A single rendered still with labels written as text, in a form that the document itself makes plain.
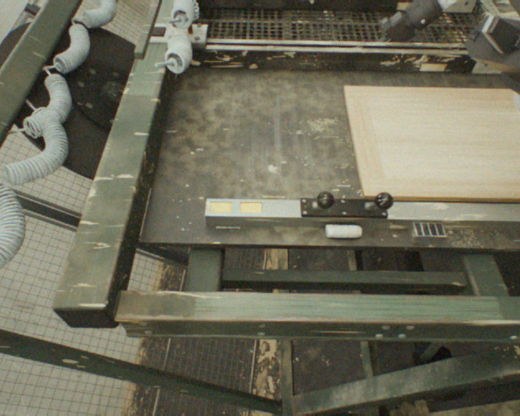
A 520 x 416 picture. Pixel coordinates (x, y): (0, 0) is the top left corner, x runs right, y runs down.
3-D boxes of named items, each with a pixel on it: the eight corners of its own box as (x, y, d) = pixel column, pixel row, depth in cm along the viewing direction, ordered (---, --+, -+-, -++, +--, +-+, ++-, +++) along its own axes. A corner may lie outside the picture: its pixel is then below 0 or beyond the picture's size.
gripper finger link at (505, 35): (494, 10, 48) (517, 29, 52) (480, 37, 49) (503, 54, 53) (507, 11, 47) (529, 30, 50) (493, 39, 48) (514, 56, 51)
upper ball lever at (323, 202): (325, 215, 93) (337, 208, 80) (309, 215, 93) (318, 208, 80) (325, 199, 93) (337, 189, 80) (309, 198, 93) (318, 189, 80)
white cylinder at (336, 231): (325, 239, 93) (360, 240, 93) (328, 233, 90) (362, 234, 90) (324, 229, 94) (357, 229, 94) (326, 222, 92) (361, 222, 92)
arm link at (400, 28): (397, 40, 137) (430, 16, 131) (403, 57, 132) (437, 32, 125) (377, 15, 130) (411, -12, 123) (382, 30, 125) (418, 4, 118)
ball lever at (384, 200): (376, 215, 93) (396, 209, 80) (360, 215, 93) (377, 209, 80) (376, 200, 94) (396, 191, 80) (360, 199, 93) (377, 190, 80)
